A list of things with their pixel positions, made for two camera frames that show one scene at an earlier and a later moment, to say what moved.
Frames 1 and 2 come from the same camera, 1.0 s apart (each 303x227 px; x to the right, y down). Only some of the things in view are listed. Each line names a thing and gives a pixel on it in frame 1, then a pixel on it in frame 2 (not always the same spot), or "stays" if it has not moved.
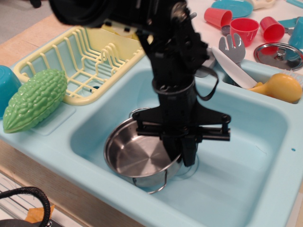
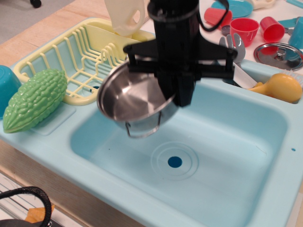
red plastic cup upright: (247, 28) stays
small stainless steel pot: (140, 158) to (134, 98)
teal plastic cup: (9, 85) stays
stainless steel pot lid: (279, 56) stays
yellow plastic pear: (287, 85) stays
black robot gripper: (179, 121) to (178, 56)
